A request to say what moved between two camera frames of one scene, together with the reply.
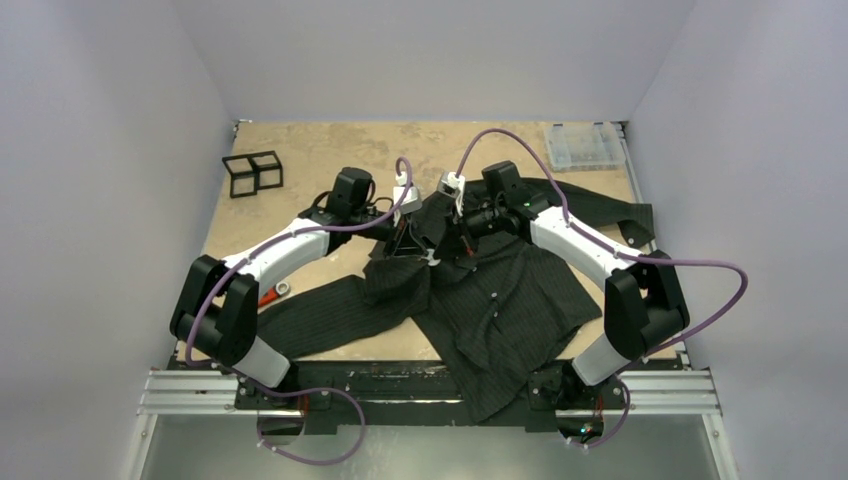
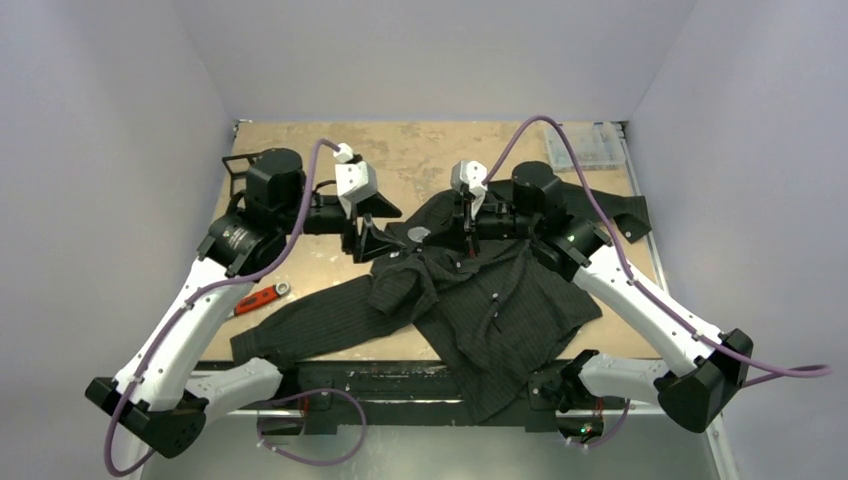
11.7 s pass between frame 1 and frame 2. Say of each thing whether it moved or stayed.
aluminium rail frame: stayed
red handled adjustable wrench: stayed
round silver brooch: moved
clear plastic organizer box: stayed
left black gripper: moved
